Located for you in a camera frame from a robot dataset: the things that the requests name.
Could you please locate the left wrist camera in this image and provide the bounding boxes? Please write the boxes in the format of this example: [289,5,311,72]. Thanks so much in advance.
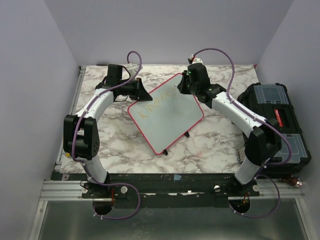
[124,63,140,77]

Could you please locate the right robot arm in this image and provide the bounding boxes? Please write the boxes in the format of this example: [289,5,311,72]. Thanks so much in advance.
[177,63,282,196]

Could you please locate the small black wall clip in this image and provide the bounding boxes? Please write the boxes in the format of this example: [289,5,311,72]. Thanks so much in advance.
[96,63,108,67]

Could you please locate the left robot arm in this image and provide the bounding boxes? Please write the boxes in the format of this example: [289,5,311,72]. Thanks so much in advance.
[63,63,153,198]

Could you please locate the copper red connector plug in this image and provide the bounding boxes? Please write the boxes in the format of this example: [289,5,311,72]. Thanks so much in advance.
[281,175,303,188]

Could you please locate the pink framed whiteboard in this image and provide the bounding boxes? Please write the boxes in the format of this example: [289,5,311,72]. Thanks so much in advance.
[127,73,205,155]

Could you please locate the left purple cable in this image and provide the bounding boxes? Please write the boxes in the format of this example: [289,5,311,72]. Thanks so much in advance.
[71,51,141,221]

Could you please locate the aluminium frame profile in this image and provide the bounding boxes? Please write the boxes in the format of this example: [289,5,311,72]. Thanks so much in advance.
[27,66,87,240]

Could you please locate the black plastic toolbox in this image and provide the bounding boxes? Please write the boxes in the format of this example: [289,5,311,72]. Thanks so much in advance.
[236,82,313,175]

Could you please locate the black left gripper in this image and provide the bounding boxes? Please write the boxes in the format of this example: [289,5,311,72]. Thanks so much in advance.
[118,78,153,101]

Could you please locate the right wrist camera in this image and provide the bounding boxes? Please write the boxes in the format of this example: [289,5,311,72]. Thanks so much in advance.
[187,55,203,65]

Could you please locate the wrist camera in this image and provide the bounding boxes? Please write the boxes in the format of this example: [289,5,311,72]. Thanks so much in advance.
[124,63,140,77]
[187,55,203,65]

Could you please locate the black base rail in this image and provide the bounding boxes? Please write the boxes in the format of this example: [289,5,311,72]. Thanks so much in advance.
[50,172,260,209]

